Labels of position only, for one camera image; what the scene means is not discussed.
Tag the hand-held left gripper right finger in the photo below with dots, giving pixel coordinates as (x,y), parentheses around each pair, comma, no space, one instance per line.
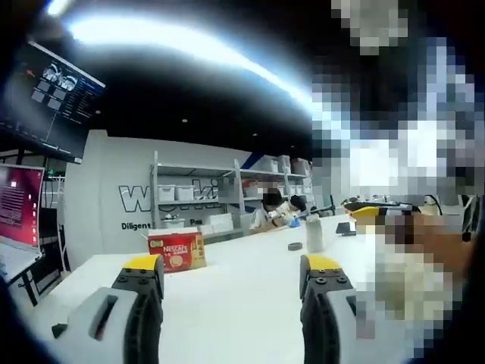
(326,322)

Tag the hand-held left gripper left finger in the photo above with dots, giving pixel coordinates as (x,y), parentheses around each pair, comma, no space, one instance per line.
(113,326)

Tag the clear plastic cup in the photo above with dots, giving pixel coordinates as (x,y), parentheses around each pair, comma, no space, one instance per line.
(313,235)

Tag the red coffee box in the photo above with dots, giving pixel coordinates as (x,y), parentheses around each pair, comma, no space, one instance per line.
(174,254)

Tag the black phone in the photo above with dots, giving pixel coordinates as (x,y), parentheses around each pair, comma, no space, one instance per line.
(345,229)

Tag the small black object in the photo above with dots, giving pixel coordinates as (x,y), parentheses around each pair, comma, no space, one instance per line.
(59,330)

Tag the small dark round object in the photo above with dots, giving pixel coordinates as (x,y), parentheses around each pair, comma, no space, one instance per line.
(294,247)

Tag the white side desk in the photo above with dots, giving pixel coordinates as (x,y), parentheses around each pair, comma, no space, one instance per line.
(30,290)

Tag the grey metal shelving unit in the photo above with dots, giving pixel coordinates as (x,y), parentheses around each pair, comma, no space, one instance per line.
(154,189)

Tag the group of white storage bins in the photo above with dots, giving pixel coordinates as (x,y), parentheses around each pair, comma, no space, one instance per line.
(166,192)

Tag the red laptop screen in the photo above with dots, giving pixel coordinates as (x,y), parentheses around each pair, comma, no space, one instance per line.
(19,204)

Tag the long ceiling light strip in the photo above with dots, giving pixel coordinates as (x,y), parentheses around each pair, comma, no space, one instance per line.
(151,34)

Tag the large dark wall monitor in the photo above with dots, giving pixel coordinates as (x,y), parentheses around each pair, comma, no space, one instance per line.
(57,95)

